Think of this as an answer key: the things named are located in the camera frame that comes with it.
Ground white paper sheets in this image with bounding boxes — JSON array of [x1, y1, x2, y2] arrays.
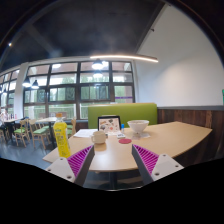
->
[[72, 128, 99, 139]]

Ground white bowl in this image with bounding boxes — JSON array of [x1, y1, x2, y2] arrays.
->
[[126, 119, 150, 135]]

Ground green upholstered bench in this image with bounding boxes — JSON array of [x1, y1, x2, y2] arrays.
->
[[87, 102, 158, 129]]

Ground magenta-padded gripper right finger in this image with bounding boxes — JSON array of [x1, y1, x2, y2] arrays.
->
[[131, 143, 185, 186]]

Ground flat round red coaster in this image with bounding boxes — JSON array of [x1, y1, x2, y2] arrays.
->
[[118, 138, 133, 145]]

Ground black framed picture stand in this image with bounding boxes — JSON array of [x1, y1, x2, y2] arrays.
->
[[97, 115, 122, 136]]

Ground long linear ceiling light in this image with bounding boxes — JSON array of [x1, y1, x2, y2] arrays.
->
[[89, 54, 159, 64]]

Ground white mug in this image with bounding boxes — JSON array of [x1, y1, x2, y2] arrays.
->
[[90, 130, 108, 145]]

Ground large dark-framed gridded window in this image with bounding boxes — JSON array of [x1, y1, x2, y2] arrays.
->
[[0, 60, 136, 120]]

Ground group of pendant lamps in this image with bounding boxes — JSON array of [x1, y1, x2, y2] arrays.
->
[[21, 59, 105, 89]]

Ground person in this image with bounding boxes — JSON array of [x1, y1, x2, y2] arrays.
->
[[0, 111, 9, 129]]

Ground wooden dining table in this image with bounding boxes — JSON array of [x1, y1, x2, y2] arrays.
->
[[34, 116, 58, 148], [2, 118, 22, 143]]

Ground yellow drink bottle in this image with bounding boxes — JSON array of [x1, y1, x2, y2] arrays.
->
[[53, 113, 72, 159]]

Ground group of wooden chairs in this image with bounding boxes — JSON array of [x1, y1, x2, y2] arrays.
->
[[0, 118, 78, 149]]

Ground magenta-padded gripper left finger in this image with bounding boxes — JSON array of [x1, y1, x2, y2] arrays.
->
[[45, 144, 96, 187]]

